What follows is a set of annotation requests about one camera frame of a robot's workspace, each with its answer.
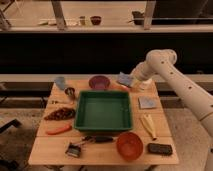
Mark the dark background pot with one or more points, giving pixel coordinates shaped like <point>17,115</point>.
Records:
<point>138,17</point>

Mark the dark red background bowl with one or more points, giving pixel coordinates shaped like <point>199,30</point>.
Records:
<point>95,20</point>

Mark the black rectangular case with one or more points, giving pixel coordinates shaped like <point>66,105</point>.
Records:
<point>161,149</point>

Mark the red plastic bowl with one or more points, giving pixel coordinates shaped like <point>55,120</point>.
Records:
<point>129,146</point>

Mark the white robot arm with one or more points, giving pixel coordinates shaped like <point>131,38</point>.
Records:
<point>198,100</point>

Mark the purple bowl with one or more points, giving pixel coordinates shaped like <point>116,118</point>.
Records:
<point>99,82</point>

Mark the blue sponge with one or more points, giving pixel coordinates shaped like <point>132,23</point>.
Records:
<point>125,79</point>

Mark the metal measuring cup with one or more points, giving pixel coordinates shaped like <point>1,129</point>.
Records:
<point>70,92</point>

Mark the small orange ball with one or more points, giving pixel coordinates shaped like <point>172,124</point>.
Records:
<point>125,88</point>

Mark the wooden table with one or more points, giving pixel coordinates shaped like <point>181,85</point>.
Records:
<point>50,149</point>

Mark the light blue cloth square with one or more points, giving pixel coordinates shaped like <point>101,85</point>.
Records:
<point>146,103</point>

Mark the green plastic tray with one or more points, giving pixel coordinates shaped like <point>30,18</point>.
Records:
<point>103,111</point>

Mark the white paper cup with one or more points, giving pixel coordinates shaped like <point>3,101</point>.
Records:
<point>144,85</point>

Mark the blue plastic cup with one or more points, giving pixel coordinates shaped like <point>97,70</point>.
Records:
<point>60,83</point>

